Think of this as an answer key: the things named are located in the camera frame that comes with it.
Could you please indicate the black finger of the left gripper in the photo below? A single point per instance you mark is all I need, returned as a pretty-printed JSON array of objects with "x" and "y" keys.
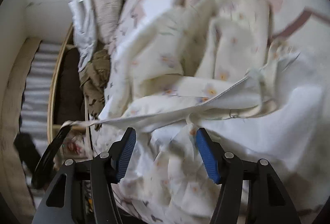
[{"x": 45, "y": 164}]

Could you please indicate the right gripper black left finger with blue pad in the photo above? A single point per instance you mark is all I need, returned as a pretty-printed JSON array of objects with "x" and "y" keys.
[{"x": 63, "y": 201}]

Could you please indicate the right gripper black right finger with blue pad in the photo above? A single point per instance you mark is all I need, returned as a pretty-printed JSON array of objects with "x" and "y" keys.
[{"x": 268, "y": 200}]

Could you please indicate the clear box red contents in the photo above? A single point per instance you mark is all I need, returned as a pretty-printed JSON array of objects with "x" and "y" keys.
[{"x": 73, "y": 146}]

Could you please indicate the olive brown crumpled garment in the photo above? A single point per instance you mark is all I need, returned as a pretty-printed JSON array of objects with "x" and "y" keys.
[{"x": 94, "y": 78}]

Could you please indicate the white floral garment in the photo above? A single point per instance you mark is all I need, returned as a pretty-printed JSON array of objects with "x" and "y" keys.
[{"x": 211, "y": 66}]

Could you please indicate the light blue crumpled cloth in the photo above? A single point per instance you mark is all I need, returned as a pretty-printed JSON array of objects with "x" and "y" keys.
[{"x": 85, "y": 30}]

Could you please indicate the beige fuzzy pillow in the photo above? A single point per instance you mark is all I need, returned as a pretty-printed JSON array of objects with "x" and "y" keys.
[{"x": 107, "y": 14}]

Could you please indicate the grey white striped curtain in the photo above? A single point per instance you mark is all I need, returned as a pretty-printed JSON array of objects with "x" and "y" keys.
[{"x": 35, "y": 99}]

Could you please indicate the wooden shelf frame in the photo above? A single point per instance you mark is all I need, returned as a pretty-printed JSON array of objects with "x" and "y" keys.
[{"x": 52, "y": 127}]

